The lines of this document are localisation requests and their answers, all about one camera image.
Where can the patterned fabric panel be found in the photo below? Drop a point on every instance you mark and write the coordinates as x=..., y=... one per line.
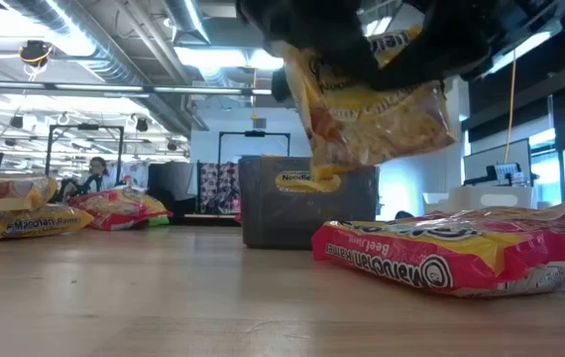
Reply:
x=218, y=188

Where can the dark grey plastic bin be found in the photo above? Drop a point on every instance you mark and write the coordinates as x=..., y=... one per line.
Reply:
x=287, y=223

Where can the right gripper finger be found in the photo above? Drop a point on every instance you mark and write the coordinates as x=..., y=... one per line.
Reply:
x=312, y=30
x=451, y=64

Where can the long ceiling light strip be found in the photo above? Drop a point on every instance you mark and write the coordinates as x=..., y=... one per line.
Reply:
x=89, y=87

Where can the green pink shrimp ramen pack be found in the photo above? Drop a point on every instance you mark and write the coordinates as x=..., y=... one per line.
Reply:
x=158, y=221

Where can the dark grey panel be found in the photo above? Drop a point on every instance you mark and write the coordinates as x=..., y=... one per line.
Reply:
x=171, y=186

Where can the person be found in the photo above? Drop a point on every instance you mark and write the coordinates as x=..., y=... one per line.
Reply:
x=98, y=173

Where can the white plastic bin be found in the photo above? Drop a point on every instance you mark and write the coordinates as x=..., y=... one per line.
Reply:
x=451, y=201

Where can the white partition panel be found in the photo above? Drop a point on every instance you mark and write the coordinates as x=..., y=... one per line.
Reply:
x=481, y=158

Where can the silver round ceiling duct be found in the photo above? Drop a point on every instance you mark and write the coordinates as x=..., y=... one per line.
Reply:
x=188, y=22
x=114, y=67

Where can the grey wall box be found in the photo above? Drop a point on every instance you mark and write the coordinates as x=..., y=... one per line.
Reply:
x=259, y=123

